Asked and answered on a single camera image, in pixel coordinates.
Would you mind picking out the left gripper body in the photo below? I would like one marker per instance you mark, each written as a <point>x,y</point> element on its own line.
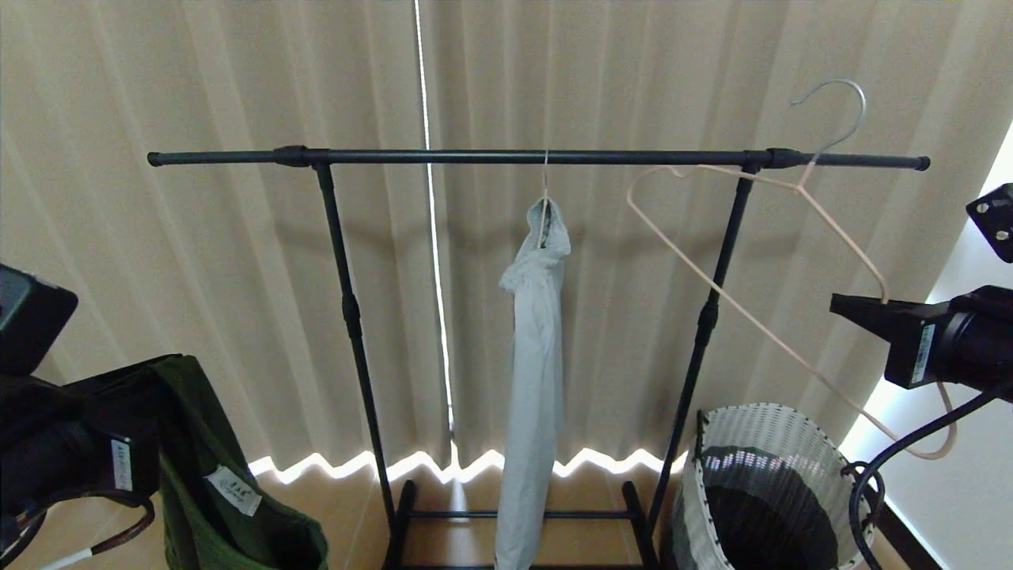
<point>63,459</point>

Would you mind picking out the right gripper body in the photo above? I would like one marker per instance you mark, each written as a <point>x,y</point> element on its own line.
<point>965,340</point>

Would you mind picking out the green garment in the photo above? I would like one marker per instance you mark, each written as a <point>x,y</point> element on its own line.
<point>198,443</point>

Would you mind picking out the pink clothes hanger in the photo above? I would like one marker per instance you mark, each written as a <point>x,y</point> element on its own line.
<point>843,233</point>
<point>544,178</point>

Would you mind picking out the pale grey shorts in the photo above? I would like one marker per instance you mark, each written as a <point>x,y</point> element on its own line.
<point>534,396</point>

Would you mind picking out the white laundry basket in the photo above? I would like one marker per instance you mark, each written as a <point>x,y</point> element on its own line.
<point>760,431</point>

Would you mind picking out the black clothes rack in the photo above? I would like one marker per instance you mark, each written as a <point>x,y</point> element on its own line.
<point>514,157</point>

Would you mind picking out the beige curtain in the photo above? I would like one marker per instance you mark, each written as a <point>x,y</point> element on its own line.
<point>198,277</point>

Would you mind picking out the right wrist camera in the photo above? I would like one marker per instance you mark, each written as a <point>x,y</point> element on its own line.
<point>995,222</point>

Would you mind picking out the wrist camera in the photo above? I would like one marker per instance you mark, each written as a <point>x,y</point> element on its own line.
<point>995,222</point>
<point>32,317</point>

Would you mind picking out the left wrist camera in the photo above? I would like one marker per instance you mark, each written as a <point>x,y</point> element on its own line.
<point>32,317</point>

